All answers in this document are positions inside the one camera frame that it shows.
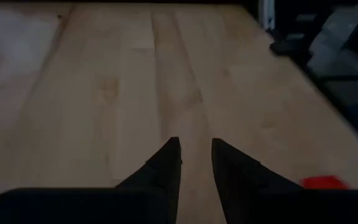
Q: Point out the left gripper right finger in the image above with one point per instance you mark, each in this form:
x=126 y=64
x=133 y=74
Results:
x=238 y=177

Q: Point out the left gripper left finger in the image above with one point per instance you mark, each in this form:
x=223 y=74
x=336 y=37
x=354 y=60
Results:
x=166 y=174

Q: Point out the red KitKat candy bar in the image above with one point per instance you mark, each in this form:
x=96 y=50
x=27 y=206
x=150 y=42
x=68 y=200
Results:
x=325 y=183

